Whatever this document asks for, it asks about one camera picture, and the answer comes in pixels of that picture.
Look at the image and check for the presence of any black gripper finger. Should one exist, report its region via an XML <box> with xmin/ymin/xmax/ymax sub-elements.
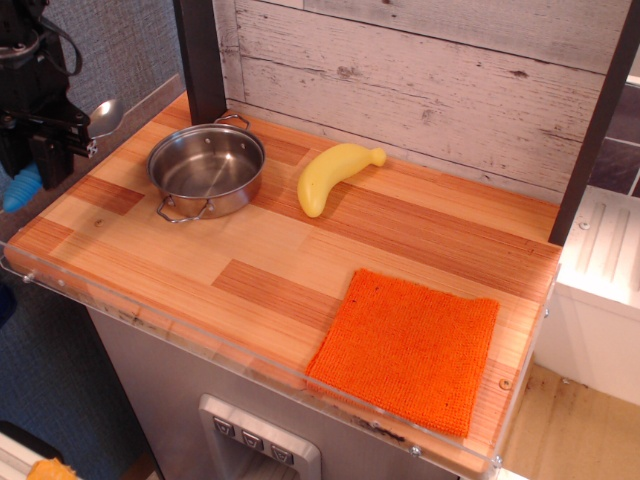
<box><xmin>1</xmin><ymin>128</ymin><xmax>31</xmax><ymax>173</ymax></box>
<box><xmin>28</xmin><ymin>135</ymin><xmax>74</xmax><ymax>190</ymax></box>

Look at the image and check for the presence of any stainless steel pot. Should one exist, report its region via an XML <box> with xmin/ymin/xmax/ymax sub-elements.
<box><xmin>146</xmin><ymin>114</ymin><xmax>266</xmax><ymax>224</ymax></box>

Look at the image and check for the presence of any orange knitted cloth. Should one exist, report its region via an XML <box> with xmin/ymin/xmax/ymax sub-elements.
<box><xmin>305</xmin><ymin>269</ymin><xmax>500</xmax><ymax>438</ymax></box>

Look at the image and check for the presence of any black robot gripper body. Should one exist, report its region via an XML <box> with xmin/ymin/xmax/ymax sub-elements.
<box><xmin>1</xmin><ymin>1</ymin><xmax>96</xmax><ymax>157</ymax></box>

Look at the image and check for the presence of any blue-handled metal spoon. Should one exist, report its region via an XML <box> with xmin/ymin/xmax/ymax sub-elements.
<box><xmin>2</xmin><ymin>99</ymin><xmax>124</xmax><ymax>213</ymax></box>

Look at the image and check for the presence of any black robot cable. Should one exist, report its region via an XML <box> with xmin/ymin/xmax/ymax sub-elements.
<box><xmin>38</xmin><ymin>17</ymin><xmax>83</xmax><ymax>77</ymax></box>

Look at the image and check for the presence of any silver dispenser panel with buttons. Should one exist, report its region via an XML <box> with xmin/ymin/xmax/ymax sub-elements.
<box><xmin>199</xmin><ymin>394</ymin><xmax>322</xmax><ymax>479</ymax></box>

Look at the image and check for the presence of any yellow-orange object bottom left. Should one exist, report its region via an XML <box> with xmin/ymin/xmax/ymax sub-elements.
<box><xmin>26</xmin><ymin>459</ymin><xmax>78</xmax><ymax>480</ymax></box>

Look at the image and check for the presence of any yellow toy banana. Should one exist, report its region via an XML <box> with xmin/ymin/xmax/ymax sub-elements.
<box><xmin>297</xmin><ymin>143</ymin><xmax>387</xmax><ymax>218</ymax></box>

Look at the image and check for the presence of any grey toy fridge cabinet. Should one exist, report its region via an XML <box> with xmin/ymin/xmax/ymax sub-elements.
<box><xmin>89</xmin><ymin>310</ymin><xmax>455</xmax><ymax>479</ymax></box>

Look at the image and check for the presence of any clear acrylic edge guard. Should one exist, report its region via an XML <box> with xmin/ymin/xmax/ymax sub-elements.
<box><xmin>2</xmin><ymin>245</ymin><xmax>547</xmax><ymax>479</ymax></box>

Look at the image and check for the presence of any dark vertical post right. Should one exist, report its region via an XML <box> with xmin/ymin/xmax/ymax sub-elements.
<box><xmin>548</xmin><ymin>0</ymin><xmax>639</xmax><ymax>246</ymax></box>

